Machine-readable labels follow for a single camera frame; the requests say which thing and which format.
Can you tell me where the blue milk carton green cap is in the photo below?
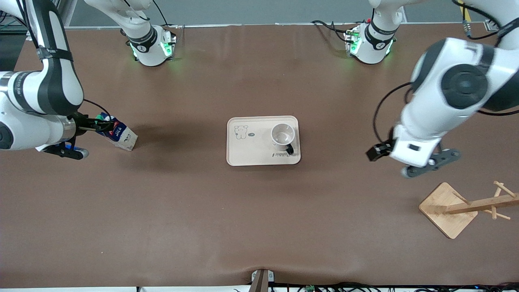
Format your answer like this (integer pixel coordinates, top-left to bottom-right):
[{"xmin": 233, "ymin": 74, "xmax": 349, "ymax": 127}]
[{"xmin": 96, "ymin": 114, "xmax": 139, "ymax": 152}]

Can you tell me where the white smiley cup black handle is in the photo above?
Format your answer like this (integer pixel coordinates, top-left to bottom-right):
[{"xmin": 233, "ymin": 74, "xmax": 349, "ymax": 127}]
[{"xmin": 270, "ymin": 123, "xmax": 296, "ymax": 155}]

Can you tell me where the cream tray with rabbit print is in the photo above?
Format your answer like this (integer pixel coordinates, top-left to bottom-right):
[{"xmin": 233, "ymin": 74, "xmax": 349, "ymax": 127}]
[{"xmin": 226, "ymin": 116, "xmax": 301, "ymax": 167}]

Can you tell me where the wooden mug rack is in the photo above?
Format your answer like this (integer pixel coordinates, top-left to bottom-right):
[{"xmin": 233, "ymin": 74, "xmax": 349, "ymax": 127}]
[{"xmin": 418, "ymin": 180, "xmax": 519, "ymax": 240}]

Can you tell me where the brown table cover mat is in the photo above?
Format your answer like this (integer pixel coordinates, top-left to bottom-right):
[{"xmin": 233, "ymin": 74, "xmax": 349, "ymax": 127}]
[{"xmin": 0, "ymin": 24, "xmax": 519, "ymax": 289}]

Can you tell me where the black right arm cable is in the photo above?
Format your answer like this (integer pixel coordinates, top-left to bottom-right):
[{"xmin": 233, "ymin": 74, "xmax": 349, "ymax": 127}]
[{"xmin": 16, "ymin": 0, "xmax": 112, "ymax": 122}]

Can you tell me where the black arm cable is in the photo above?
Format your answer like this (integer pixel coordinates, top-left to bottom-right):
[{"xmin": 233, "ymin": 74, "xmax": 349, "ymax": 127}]
[
  {"xmin": 16, "ymin": 0, "xmax": 112, "ymax": 122},
  {"xmin": 373, "ymin": 0, "xmax": 519, "ymax": 143}
]

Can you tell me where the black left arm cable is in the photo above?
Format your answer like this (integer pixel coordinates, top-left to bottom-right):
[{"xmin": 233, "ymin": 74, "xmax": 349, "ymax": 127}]
[{"xmin": 373, "ymin": 0, "xmax": 519, "ymax": 143}]

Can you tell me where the black base cable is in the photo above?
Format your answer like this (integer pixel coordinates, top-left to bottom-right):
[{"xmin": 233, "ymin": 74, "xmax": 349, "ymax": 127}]
[
  {"xmin": 311, "ymin": 19, "xmax": 351, "ymax": 43},
  {"xmin": 152, "ymin": 0, "xmax": 179, "ymax": 29}
]

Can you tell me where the front camera mount post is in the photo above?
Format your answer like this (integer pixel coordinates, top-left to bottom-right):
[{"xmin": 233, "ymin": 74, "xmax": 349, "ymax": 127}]
[{"xmin": 249, "ymin": 268, "xmax": 275, "ymax": 292}]

